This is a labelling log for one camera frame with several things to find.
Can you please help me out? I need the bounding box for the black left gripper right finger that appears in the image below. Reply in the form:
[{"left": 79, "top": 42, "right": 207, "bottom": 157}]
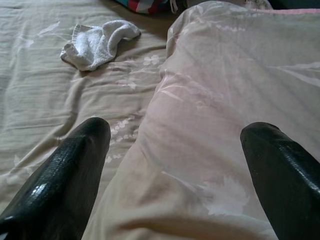
[{"left": 239, "top": 121, "right": 320, "bottom": 240}]

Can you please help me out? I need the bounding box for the white crumpled towel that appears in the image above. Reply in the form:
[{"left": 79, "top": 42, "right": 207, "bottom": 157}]
[{"left": 59, "top": 19, "right": 142, "bottom": 72}]

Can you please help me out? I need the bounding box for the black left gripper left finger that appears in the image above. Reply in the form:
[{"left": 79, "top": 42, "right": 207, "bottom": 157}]
[{"left": 0, "top": 116, "right": 112, "bottom": 240}]

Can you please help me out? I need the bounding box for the beige floral bed sheet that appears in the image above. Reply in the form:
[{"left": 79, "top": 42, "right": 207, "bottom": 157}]
[{"left": 0, "top": 0, "right": 201, "bottom": 240}]

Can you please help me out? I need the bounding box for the beige floral pillow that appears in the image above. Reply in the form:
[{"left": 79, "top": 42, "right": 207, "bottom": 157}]
[{"left": 86, "top": 0, "right": 320, "bottom": 240}]

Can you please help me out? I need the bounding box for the colourful star print pillow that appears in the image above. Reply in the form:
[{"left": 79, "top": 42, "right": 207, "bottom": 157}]
[{"left": 112, "top": 0, "right": 185, "bottom": 15}]

